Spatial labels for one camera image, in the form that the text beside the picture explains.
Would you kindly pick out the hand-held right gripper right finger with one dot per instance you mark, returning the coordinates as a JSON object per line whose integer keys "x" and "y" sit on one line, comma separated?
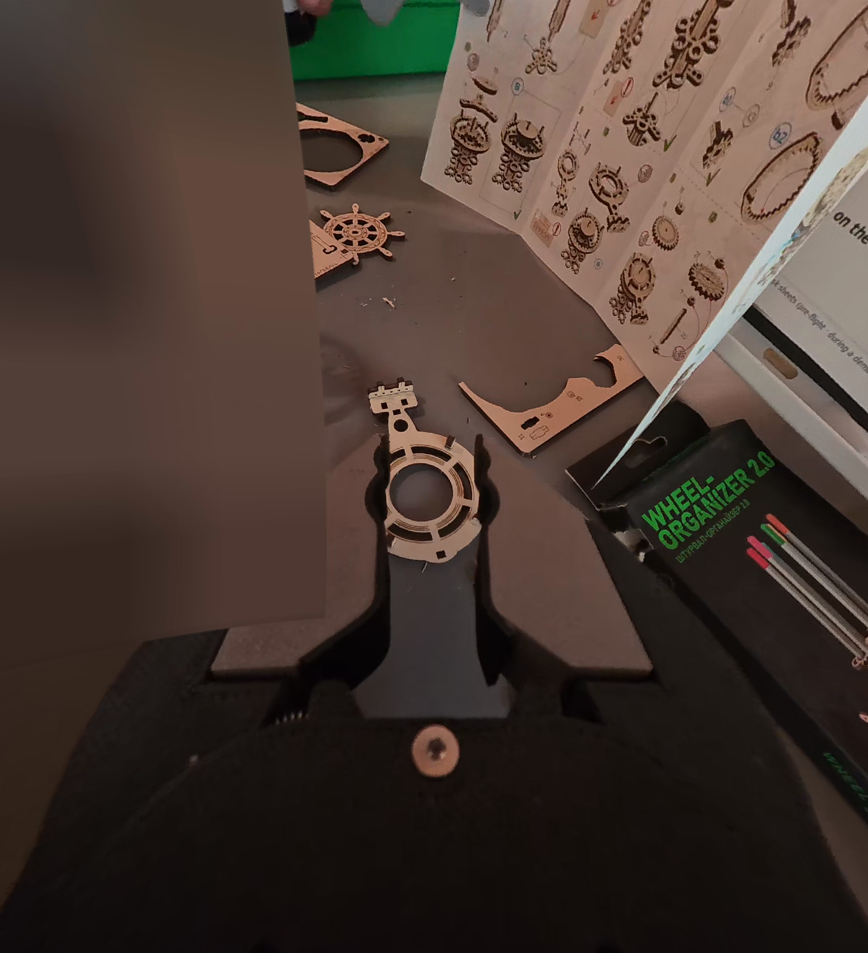
{"x": 553, "y": 588}

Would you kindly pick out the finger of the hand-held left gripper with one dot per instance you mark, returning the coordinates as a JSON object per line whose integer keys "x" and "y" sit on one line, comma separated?
{"x": 383, "y": 11}
{"x": 476, "y": 6}

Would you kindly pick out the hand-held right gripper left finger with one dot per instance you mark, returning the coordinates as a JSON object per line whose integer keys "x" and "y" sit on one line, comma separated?
{"x": 352, "y": 566}

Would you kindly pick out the paper instruction sheet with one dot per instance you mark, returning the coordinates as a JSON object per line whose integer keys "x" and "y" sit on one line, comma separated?
{"x": 590, "y": 186}

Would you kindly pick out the green box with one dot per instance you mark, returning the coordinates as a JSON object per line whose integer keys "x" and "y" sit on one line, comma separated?
{"x": 374, "y": 52}

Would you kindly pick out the wooden sheet with oval hole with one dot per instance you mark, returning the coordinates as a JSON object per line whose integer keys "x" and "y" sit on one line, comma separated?
{"x": 367, "y": 153}

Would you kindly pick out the curved wooden sheet offcut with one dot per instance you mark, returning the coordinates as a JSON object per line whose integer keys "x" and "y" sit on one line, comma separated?
{"x": 508, "y": 417}

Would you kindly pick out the black kit package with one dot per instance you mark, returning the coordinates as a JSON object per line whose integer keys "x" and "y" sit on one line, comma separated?
{"x": 739, "y": 595}

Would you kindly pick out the wooden ship wheel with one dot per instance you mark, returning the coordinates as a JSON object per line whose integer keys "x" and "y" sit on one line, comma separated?
{"x": 341, "y": 237}

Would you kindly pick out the small wooden sheet fragment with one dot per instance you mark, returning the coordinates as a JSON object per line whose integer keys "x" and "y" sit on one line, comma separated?
{"x": 330, "y": 264}

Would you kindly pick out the white document stand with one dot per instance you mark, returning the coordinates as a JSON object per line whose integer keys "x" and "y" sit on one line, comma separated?
{"x": 814, "y": 447}

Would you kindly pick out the printed instruction poster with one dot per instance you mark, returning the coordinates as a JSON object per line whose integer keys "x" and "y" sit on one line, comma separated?
{"x": 866, "y": 246}

